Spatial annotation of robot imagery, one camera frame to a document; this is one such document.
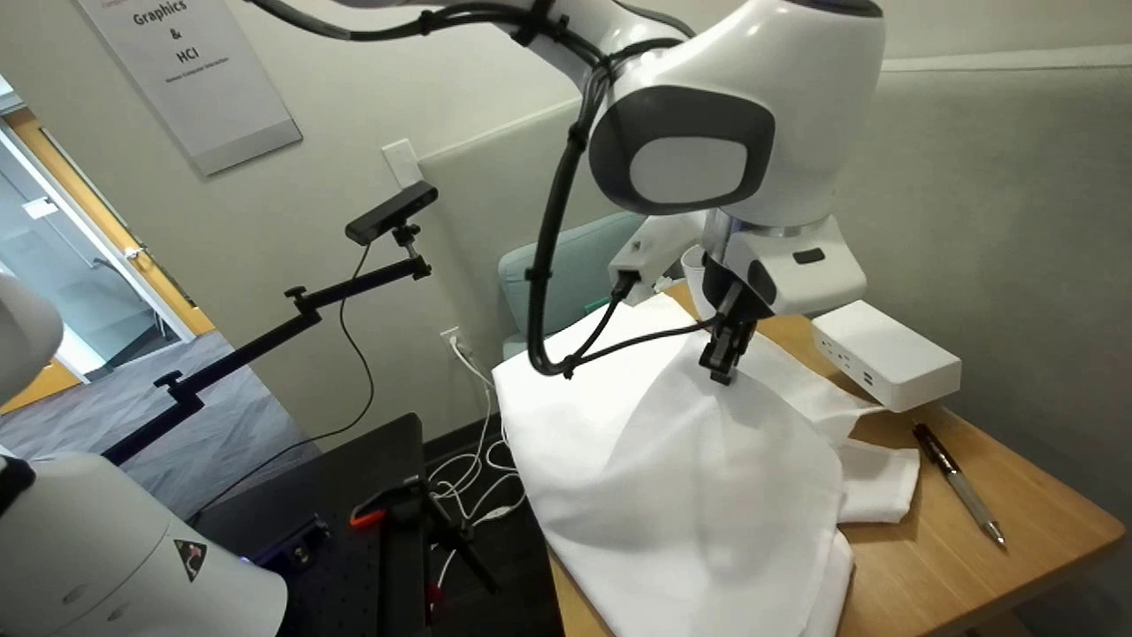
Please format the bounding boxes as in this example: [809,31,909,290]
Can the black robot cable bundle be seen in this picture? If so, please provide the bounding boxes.
[245,0,720,382]

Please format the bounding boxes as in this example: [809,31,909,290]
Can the white cables bundle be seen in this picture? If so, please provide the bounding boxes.
[422,324,530,527]

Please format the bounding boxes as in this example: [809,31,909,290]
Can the orange handled tool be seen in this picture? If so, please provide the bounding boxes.
[348,475,422,535]

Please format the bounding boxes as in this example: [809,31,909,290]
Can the black and silver pen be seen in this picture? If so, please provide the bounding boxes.
[909,422,1013,552]

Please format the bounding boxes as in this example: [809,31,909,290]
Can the white cloth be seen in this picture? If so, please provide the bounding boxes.
[488,290,923,637]

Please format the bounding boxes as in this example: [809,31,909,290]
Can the small black tripod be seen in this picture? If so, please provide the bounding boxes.
[422,490,507,593]

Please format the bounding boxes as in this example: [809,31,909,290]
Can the black bar-shaped camera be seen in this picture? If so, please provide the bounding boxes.
[344,176,443,247]

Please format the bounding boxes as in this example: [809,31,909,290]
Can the thin black camera cable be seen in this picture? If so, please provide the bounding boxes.
[310,239,382,444]

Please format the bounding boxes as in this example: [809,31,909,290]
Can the white wall outlet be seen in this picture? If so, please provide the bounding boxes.
[379,133,423,192]

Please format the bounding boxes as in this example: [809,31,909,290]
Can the wooden door frame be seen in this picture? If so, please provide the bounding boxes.
[0,110,220,418]

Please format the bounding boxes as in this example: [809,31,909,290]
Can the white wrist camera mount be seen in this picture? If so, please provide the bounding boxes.
[607,208,869,322]

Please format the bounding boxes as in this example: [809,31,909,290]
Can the white rectangular box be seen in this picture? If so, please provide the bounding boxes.
[809,297,965,418]

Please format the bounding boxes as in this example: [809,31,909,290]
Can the black articulated camera stand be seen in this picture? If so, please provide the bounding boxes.
[102,251,436,465]

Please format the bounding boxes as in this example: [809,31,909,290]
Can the grey wall sign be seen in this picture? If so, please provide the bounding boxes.
[70,0,308,181]

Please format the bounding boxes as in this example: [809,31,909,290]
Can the black floor mat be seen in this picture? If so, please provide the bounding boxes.
[192,409,427,637]

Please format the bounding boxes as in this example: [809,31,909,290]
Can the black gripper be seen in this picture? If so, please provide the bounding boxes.
[697,251,782,390]

